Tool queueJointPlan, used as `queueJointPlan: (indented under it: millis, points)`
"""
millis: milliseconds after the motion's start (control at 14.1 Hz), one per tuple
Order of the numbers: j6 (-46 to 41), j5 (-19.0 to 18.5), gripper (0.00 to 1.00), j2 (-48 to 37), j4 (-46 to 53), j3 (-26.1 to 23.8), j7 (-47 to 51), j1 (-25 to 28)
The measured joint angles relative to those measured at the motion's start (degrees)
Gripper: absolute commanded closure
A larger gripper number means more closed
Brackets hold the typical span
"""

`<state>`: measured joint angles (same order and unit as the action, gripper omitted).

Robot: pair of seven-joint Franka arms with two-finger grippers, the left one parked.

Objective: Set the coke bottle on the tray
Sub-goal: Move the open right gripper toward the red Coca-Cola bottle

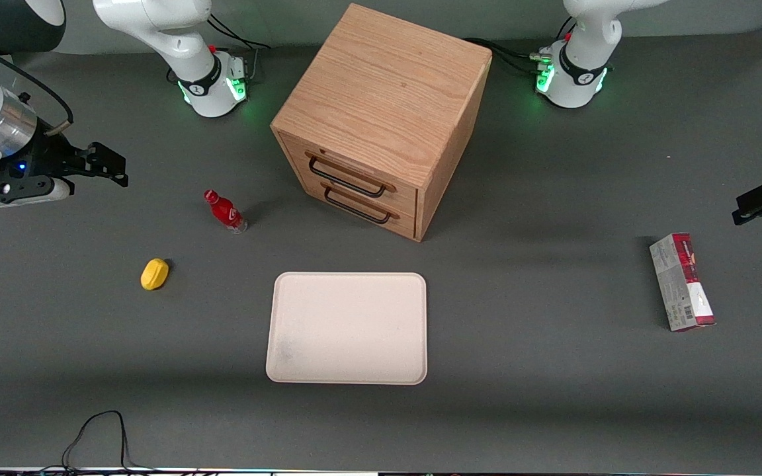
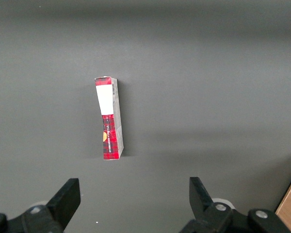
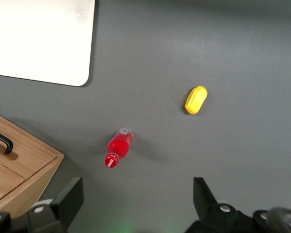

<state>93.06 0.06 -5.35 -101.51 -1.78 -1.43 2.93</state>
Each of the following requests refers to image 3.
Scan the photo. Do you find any wooden two-drawer cabinet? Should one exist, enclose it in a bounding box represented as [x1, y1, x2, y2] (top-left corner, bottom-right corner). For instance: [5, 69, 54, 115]
[0, 110, 65, 214]

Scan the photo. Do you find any black handle of lower drawer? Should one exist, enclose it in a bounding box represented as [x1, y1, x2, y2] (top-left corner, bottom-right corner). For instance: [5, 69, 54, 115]
[0, 128, 14, 155]

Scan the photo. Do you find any white rectangular tray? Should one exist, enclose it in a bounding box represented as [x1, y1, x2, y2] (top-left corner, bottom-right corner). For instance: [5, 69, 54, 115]
[0, 0, 96, 87]

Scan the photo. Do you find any red coke bottle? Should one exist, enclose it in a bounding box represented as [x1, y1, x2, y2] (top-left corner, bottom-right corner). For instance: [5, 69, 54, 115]
[104, 128, 134, 169]

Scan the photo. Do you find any yellow toy lemon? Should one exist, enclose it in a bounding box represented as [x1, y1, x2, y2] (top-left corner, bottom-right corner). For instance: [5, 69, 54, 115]
[184, 85, 209, 115]

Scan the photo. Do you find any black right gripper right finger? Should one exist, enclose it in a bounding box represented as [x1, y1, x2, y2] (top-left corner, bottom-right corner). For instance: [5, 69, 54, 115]
[185, 177, 255, 233]

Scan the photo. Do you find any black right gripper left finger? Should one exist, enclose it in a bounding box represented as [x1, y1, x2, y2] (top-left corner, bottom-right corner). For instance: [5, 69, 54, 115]
[26, 177, 84, 233]

